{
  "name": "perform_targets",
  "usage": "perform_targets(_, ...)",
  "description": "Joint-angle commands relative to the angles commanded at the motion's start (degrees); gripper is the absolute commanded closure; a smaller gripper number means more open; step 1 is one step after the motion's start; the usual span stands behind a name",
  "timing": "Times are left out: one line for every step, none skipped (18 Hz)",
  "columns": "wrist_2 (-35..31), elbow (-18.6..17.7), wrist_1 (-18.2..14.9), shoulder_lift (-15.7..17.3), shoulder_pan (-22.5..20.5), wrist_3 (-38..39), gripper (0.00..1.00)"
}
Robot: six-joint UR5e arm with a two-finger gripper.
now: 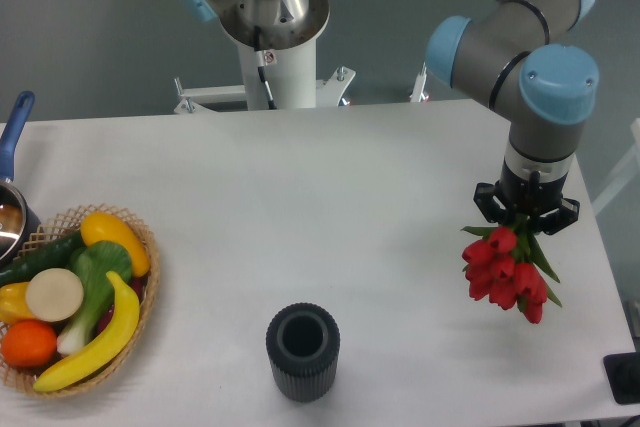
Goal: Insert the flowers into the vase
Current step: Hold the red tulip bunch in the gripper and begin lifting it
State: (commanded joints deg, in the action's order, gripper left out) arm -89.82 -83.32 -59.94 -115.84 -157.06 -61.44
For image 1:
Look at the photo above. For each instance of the white table clamp left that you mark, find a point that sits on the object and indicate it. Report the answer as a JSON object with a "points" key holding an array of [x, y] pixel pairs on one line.
{"points": [[195, 100]]}

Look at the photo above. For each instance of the white table clamp middle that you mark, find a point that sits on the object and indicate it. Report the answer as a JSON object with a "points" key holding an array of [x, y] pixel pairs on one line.
{"points": [[332, 92]]}

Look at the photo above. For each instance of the blue handled steel pot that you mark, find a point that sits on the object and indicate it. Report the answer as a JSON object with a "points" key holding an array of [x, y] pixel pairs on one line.
{"points": [[18, 221]]}

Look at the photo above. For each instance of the woven wicker basket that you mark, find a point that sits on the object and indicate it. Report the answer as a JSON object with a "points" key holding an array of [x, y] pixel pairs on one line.
{"points": [[64, 224]]}

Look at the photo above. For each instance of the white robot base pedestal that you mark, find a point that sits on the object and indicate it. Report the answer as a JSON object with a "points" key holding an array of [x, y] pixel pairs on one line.
{"points": [[276, 42]]}

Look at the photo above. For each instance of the green bok choy toy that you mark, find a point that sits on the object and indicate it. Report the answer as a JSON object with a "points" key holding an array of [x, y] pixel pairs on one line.
{"points": [[91, 265]]}

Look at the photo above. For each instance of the yellow plastic bell pepper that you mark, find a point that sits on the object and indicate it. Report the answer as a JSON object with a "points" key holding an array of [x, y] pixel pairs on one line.
{"points": [[13, 305]]}

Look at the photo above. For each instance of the green plastic cucumber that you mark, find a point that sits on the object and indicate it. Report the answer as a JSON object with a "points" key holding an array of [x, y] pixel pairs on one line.
{"points": [[55, 254]]}

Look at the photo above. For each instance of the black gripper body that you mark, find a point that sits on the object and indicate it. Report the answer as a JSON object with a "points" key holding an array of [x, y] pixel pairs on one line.
{"points": [[530, 195]]}

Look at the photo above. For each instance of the white frame at right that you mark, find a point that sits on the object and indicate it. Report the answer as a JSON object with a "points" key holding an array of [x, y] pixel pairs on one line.
{"points": [[623, 172]]}

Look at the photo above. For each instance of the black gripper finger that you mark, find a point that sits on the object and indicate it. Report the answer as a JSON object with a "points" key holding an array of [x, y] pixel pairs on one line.
{"points": [[494, 204], [562, 215]]}

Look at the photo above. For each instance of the red tulip bouquet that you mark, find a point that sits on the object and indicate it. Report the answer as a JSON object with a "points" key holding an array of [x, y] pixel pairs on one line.
{"points": [[506, 266]]}

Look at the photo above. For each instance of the orange plastic fruit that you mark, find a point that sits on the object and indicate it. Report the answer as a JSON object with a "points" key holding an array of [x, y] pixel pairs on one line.
{"points": [[29, 344]]}

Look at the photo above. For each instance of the white table clamp right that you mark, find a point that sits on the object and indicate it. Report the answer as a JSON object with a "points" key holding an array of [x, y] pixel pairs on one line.
{"points": [[419, 93]]}

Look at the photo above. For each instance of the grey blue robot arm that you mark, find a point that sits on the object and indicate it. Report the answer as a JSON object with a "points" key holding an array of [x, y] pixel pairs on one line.
{"points": [[510, 62]]}

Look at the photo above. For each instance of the dark grey ribbed vase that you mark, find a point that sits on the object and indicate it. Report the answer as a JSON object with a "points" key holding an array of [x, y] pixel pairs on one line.
{"points": [[303, 343]]}

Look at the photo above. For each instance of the black device at edge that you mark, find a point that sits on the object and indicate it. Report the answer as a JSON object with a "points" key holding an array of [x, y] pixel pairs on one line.
{"points": [[622, 371]]}

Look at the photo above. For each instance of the yellow plastic banana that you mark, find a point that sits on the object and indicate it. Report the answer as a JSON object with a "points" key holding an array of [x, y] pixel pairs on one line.
{"points": [[103, 348]]}

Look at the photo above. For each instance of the white table clamp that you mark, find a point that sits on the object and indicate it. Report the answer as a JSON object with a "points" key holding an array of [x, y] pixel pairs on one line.
{"points": [[332, 92], [195, 100], [419, 93]]}

